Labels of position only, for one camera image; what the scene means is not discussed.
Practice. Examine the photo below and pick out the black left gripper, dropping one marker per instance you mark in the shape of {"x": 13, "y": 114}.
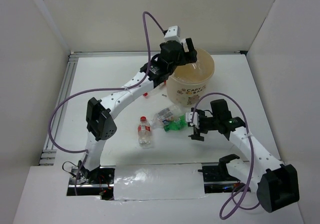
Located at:
{"x": 188, "y": 57}

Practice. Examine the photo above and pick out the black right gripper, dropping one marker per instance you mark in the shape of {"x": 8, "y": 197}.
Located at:
{"x": 196, "y": 135}

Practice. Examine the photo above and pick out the clear bottle white cap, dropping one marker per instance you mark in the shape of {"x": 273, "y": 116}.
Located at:
{"x": 198, "y": 71}

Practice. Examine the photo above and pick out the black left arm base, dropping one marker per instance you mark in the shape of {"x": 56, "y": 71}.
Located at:
{"x": 102, "y": 185}

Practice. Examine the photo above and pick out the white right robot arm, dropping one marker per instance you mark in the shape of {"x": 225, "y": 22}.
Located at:
{"x": 275, "y": 184}

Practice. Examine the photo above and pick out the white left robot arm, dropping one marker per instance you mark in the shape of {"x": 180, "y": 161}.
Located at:
{"x": 101, "y": 113}

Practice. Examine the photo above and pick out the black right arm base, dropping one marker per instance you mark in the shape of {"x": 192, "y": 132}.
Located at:
{"x": 216, "y": 177}

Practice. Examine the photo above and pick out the cream cartoon capybara bin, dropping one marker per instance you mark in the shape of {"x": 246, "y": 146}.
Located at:
{"x": 184, "y": 92}

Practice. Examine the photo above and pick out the green plastic bottle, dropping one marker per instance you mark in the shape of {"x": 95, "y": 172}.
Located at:
{"x": 177, "y": 124}

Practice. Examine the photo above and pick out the clear bottle blue white label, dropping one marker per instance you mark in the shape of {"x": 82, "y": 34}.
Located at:
{"x": 165, "y": 116}

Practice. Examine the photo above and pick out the red cap bottle red label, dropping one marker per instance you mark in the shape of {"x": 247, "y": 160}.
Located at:
{"x": 144, "y": 133}

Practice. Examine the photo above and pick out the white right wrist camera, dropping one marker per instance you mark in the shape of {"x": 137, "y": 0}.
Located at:
{"x": 192, "y": 119}

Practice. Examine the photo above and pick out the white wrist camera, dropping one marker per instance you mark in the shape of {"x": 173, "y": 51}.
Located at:
{"x": 172, "y": 34}
{"x": 192, "y": 119}

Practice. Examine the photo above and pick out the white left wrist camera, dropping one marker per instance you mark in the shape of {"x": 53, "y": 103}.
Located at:
{"x": 172, "y": 34}

